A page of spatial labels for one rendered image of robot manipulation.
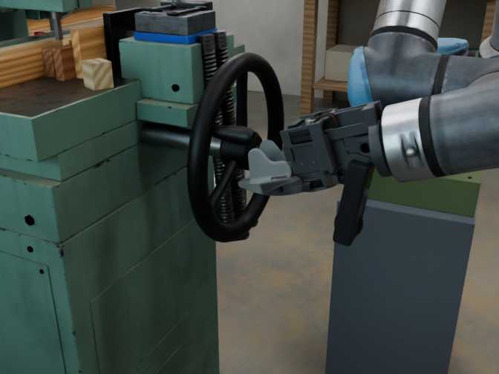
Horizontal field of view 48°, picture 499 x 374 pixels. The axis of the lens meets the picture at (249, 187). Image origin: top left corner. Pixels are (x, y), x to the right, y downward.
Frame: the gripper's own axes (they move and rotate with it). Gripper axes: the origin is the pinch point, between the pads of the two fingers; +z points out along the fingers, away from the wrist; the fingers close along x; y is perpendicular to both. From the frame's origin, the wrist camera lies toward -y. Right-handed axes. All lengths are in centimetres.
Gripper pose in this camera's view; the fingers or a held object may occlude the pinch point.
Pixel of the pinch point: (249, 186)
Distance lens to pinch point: 75.8
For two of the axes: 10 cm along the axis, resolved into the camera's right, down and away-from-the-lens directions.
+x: -4.4, 3.7, -8.2
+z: -8.4, 1.5, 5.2
